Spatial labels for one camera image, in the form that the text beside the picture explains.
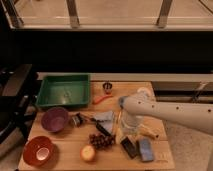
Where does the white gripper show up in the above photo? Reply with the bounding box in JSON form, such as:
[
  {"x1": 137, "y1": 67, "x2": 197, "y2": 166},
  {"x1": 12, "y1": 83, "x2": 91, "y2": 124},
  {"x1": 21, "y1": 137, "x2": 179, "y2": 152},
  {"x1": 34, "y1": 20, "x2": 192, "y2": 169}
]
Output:
[{"x1": 120, "y1": 110, "x2": 140, "y2": 134}]

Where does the apple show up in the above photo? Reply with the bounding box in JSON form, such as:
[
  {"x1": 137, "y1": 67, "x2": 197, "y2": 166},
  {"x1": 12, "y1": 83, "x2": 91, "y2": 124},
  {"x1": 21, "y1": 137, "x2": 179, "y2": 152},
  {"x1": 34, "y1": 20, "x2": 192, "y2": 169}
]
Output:
[{"x1": 80, "y1": 145, "x2": 96, "y2": 162}]

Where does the white cup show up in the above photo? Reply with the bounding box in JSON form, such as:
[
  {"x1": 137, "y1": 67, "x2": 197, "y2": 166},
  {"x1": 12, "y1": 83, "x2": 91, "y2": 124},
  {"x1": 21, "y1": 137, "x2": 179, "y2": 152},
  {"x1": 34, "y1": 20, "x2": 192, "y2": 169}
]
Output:
[{"x1": 137, "y1": 87, "x2": 152, "y2": 97}]

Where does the bunch of dark grapes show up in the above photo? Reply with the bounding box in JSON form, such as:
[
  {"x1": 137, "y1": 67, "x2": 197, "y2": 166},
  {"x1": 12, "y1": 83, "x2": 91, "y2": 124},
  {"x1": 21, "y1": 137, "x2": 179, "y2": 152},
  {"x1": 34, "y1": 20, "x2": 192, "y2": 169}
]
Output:
[{"x1": 89, "y1": 134, "x2": 115, "y2": 149}]

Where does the small metal can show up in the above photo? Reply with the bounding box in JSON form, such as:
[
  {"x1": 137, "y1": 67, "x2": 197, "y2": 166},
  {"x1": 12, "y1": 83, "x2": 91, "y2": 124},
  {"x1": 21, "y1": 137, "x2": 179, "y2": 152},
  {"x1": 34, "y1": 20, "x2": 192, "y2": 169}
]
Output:
[{"x1": 72, "y1": 113, "x2": 85, "y2": 127}]

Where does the green plastic tray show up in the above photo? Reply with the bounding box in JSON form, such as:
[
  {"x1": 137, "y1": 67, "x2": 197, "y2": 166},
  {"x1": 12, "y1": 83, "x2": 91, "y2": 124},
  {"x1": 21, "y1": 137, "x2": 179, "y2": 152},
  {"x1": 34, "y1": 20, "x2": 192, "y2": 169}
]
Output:
[{"x1": 36, "y1": 74, "x2": 90, "y2": 108}]

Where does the red bowl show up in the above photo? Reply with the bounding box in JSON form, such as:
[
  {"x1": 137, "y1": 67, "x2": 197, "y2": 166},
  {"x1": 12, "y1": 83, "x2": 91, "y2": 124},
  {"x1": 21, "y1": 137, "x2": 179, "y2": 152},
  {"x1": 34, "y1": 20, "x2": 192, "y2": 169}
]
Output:
[{"x1": 23, "y1": 136, "x2": 54, "y2": 167}]

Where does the grey cloth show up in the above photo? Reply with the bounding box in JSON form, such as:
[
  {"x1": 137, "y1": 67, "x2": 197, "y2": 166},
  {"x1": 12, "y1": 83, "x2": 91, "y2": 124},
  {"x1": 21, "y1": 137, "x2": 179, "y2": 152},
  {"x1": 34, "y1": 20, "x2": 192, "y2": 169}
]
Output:
[{"x1": 94, "y1": 111, "x2": 115, "y2": 133}]

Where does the black eraser block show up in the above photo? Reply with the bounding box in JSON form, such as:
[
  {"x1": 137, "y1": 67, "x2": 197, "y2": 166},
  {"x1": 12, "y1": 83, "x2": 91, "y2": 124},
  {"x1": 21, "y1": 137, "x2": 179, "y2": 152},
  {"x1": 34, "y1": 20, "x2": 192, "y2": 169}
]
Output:
[{"x1": 121, "y1": 137, "x2": 137, "y2": 159}]

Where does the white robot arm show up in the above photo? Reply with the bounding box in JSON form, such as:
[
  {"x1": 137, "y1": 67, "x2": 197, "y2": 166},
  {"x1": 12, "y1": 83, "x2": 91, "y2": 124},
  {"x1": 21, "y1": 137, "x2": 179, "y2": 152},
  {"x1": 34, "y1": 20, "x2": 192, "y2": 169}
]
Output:
[{"x1": 119, "y1": 93, "x2": 213, "y2": 135}]

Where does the purple bowl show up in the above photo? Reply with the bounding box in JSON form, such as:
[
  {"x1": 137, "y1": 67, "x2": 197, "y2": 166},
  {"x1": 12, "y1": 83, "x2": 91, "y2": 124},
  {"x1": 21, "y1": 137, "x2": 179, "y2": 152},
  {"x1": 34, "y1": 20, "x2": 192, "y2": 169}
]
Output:
[{"x1": 41, "y1": 107, "x2": 69, "y2": 133}]

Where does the orange carrot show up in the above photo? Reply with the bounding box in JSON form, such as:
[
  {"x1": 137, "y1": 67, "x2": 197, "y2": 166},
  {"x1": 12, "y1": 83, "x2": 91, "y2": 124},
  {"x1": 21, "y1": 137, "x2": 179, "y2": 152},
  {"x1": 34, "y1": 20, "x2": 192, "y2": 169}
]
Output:
[{"x1": 92, "y1": 95, "x2": 113, "y2": 105}]

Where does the blue sponge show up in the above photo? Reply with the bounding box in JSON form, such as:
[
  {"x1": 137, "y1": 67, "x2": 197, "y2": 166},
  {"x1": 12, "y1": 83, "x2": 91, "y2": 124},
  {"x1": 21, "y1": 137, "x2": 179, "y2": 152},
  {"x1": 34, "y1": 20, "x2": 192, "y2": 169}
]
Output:
[{"x1": 138, "y1": 138, "x2": 154, "y2": 162}]

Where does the black chair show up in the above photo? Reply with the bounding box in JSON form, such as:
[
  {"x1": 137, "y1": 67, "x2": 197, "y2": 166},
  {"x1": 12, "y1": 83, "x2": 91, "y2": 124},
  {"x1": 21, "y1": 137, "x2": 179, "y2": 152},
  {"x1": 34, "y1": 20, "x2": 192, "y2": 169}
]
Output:
[{"x1": 0, "y1": 64, "x2": 38, "y2": 144}]

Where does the black handled knife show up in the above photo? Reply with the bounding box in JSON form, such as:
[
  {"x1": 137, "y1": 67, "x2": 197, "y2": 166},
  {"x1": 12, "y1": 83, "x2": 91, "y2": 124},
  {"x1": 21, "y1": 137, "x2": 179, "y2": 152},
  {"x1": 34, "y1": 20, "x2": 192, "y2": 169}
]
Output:
[{"x1": 81, "y1": 114, "x2": 111, "y2": 136}]

